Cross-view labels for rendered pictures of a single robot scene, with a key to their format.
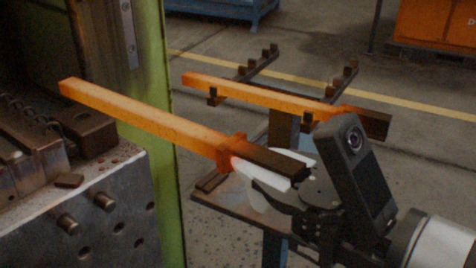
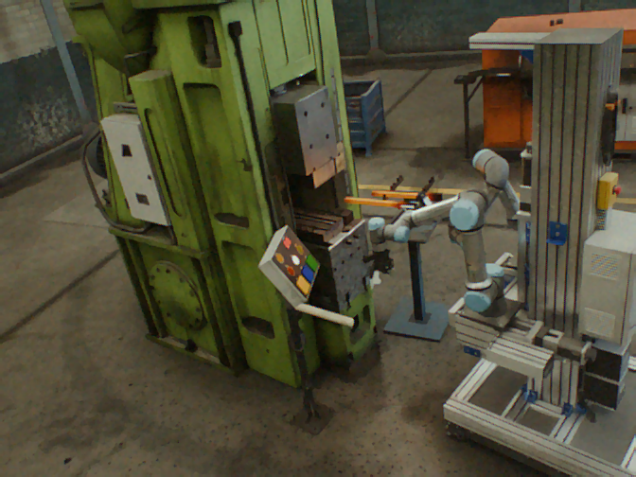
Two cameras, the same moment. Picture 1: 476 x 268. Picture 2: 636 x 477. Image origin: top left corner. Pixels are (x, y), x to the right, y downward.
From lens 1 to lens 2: 283 cm
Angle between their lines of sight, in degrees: 5
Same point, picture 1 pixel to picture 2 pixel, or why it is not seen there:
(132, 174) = (362, 228)
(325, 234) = not seen: hidden behind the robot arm
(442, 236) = not seen: hidden behind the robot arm
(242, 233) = (395, 283)
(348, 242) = not seen: hidden behind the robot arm
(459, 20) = (529, 124)
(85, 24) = (336, 180)
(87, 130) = (346, 214)
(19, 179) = (334, 230)
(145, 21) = (350, 175)
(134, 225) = (362, 249)
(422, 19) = (503, 127)
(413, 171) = (498, 236)
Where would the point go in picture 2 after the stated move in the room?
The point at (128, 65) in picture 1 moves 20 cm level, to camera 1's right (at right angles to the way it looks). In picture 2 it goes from (346, 192) to (378, 187)
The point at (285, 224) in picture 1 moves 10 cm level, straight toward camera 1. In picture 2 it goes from (416, 238) to (416, 246)
